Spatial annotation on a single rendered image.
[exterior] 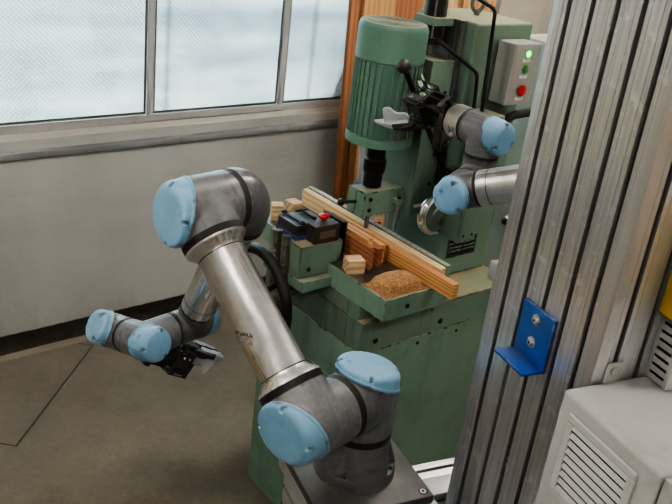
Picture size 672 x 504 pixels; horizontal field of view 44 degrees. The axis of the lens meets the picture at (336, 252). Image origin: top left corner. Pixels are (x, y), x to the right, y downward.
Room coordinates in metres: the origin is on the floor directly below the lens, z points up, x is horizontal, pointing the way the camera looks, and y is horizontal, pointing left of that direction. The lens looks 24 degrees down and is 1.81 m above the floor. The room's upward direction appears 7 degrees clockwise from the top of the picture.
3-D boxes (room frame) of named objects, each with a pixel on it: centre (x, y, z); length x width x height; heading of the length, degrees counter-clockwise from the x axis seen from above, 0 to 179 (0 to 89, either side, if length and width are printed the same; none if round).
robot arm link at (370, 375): (1.24, -0.08, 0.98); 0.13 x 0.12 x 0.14; 139
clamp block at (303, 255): (1.99, 0.08, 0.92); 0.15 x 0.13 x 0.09; 41
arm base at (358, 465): (1.25, -0.08, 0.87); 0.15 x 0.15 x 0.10
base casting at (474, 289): (2.18, -0.17, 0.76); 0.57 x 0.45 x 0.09; 131
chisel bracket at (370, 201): (2.11, -0.09, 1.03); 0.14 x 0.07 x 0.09; 131
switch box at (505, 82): (2.20, -0.41, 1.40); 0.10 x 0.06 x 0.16; 131
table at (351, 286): (2.04, 0.02, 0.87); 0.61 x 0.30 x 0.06; 41
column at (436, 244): (2.29, -0.29, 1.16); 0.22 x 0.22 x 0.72; 41
